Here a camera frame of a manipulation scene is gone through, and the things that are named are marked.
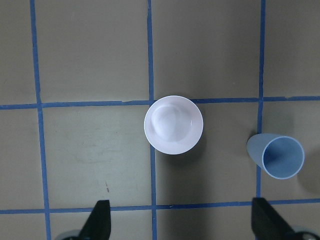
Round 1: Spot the blue cup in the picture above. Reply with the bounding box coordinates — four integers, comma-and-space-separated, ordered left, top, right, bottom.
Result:
246, 133, 305, 180

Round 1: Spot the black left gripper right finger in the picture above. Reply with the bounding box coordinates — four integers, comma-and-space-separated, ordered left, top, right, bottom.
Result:
251, 197, 303, 240

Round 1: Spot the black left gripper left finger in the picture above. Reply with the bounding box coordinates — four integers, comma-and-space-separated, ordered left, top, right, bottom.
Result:
78, 200, 111, 240

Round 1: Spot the pink bowl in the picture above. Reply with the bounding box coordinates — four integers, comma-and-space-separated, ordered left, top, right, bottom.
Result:
143, 95, 204, 155

